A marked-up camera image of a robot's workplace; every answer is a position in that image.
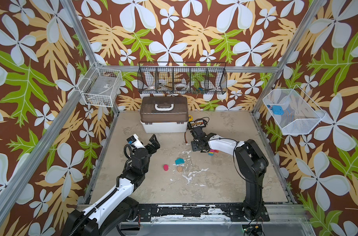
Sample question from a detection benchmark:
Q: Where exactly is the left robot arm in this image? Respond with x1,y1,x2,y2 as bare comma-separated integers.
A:
62,134,160,236

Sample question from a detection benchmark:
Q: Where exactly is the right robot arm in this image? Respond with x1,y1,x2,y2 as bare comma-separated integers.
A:
190,126,269,220

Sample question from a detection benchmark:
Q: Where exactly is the teal arch block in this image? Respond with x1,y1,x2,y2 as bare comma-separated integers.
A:
175,158,185,165

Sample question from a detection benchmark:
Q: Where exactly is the white box brown lid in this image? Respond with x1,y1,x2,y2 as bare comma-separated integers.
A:
140,96,189,133

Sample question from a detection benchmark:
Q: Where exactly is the blue object in basket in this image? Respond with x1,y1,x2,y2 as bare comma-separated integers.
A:
271,105,284,116

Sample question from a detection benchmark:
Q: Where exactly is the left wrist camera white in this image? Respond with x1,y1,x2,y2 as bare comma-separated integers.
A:
127,134,145,148

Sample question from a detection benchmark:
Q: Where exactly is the black wire basket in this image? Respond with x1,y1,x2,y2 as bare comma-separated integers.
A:
136,62,228,95

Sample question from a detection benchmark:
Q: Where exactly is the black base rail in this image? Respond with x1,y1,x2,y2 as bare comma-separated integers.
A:
138,203,270,222

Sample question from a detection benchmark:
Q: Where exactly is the white wire basket left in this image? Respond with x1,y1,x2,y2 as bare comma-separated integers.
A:
78,67,123,107

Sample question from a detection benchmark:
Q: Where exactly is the white wire basket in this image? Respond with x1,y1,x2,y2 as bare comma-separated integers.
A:
78,67,123,107
263,86,327,136

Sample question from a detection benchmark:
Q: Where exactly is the white wire basket right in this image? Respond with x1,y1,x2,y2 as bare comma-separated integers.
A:
263,86,327,136

